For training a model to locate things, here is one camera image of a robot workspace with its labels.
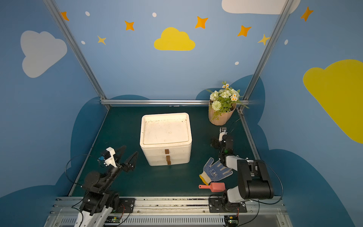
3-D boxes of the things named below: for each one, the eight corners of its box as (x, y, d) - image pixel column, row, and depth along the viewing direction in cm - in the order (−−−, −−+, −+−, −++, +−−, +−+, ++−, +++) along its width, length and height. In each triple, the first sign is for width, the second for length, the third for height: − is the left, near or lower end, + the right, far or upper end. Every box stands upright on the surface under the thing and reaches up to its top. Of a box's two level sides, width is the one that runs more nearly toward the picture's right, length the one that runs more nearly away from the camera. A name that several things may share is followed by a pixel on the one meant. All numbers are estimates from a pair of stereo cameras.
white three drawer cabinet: (146, 167, 92) (135, 145, 69) (151, 138, 107) (143, 112, 84) (189, 167, 93) (191, 145, 70) (188, 138, 107) (190, 112, 84)
